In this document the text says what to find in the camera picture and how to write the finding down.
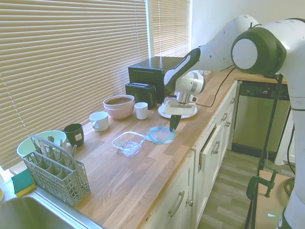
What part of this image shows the green and yellow sponge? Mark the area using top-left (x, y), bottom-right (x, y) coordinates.
top-left (11, 168), bottom-right (37, 198)

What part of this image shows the black camera stand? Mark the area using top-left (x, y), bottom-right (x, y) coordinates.
top-left (244, 73), bottom-right (285, 229)

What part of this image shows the white lower cabinet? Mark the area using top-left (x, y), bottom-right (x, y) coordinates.
top-left (142, 81), bottom-right (239, 229)

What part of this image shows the grey plastic cutlery basket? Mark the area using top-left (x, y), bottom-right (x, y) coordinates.
top-left (23, 135), bottom-right (91, 207)

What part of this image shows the clear lid with blue rim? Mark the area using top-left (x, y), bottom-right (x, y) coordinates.
top-left (145, 125), bottom-right (176, 145)

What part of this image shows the black toaster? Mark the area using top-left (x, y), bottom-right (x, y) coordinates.
top-left (125, 82), bottom-right (158, 111)

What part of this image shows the clear glass food container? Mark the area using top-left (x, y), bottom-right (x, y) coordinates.
top-left (112, 131), bottom-right (145, 157)

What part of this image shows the narrow beige window blind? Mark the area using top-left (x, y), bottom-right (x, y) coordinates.
top-left (150, 0), bottom-right (193, 58)

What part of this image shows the mint green bowl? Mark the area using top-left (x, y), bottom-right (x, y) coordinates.
top-left (16, 130), bottom-right (67, 159)

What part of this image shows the pink bowl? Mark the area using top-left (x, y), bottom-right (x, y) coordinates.
top-left (104, 102), bottom-right (135, 120)

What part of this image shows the stainless steel sink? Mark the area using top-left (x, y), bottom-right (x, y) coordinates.
top-left (0, 188), bottom-right (105, 229)

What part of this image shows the white plate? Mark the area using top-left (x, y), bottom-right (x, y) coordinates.
top-left (157, 101), bottom-right (198, 119)

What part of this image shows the dark green clamp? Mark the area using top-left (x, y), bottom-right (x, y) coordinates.
top-left (246, 168), bottom-right (279, 200)

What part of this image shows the black cup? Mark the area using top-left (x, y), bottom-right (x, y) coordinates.
top-left (63, 123), bottom-right (84, 147)

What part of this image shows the wide white mug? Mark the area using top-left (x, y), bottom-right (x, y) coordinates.
top-left (89, 111), bottom-right (110, 132)

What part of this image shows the stainless steel dishwasher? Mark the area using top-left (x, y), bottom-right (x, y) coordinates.
top-left (232, 81), bottom-right (293, 155)

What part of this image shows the small white cup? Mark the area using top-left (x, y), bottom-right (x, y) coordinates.
top-left (133, 102), bottom-right (149, 120)

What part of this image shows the black coffee machine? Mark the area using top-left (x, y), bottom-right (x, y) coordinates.
top-left (128, 56), bottom-right (189, 97)

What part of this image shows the grey bowl with brown inside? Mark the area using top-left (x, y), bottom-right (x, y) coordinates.
top-left (103, 94), bottom-right (135, 111)

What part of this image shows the white tall cabinet door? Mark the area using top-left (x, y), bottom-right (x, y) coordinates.
top-left (277, 107), bottom-right (296, 165)

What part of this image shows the wide beige window blind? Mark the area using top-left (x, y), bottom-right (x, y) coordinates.
top-left (0, 0), bottom-right (150, 167)

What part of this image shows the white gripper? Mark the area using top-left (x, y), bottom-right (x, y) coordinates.
top-left (163, 99), bottom-right (194, 132)

